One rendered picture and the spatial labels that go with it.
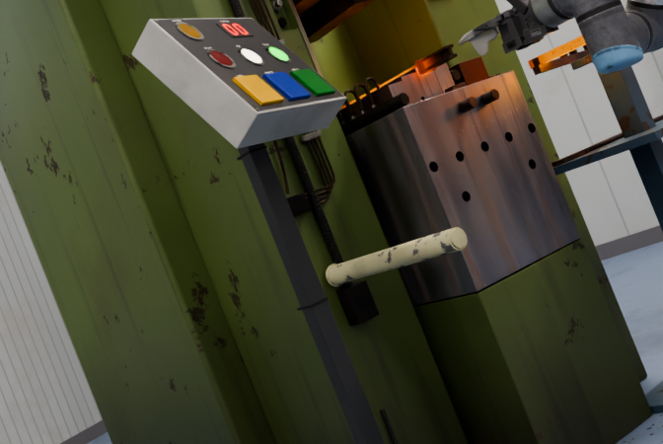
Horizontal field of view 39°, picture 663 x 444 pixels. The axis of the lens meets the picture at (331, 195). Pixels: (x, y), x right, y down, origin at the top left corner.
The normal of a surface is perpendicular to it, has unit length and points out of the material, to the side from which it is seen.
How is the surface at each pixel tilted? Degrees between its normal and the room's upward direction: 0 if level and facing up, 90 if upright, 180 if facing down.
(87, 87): 90
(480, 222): 90
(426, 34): 90
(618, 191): 90
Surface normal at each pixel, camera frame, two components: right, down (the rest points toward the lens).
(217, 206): -0.76, 0.29
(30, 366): 0.80, -0.33
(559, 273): 0.53, -0.23
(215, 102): -0.47, 0.17
